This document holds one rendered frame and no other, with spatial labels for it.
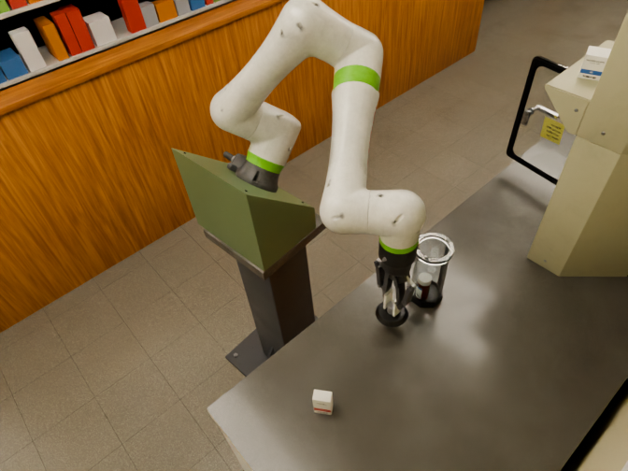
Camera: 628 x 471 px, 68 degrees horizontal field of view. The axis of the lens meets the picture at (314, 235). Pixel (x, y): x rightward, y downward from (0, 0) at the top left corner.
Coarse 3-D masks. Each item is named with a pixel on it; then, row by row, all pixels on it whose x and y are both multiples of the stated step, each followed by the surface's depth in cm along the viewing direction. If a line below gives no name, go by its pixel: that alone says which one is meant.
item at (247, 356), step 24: (240, 264) 183; (288, 264) 176; (264, 288) 179; (288, 288) 184; (264, 312) 197; (288, 312) 194; (312, 312) 211; (264, 336) 218; (288, 336) 204; (240, 360) 236; (264, 360) 235
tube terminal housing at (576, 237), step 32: (608, 64) 103; (608, 96) 106; (608, 128) 110; (576, 160) 120; (608, 160) 114; (576, 192) 125; (608, 192) 120; (544, 224) 139; (576, 224) 131; (608, 224) 128; (544, 256) 146; (576, 256) 138; (608, 256) 137
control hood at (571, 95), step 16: (608, 48) 126; (576, 64) 121; (560, 80) 117; (576, 80) 116; (592, 80) 116; (560, 96) 115; (576, 96) 112; (560, 112) 117; (576, 112) 114; (576, 128) 116
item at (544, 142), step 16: (560, 64) 145; (544, 80) 152; (528, 96) 159; (544, 96) 154; (544, 112) 157; (528, 128) 165; (544, 128) 160; (560, 128) 154; (528, 144) 168; (544, 144) 162; (560, 144) 157; (528, 160) 171; (544, 160) 166; (560, 160) 160
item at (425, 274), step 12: (420, 240) 130; (432, 240) 132; (444, 240) 130; (420, 252) 127; (432, 252) 136; (444, 252) 132; (420, 264) 129; (432, 264) 126; (444, 264) 127; (420, 276) 132; (432, 276) 130; (444, 276) 132; (420, 288) 136; (432, 288) 134; (432, 300) 138
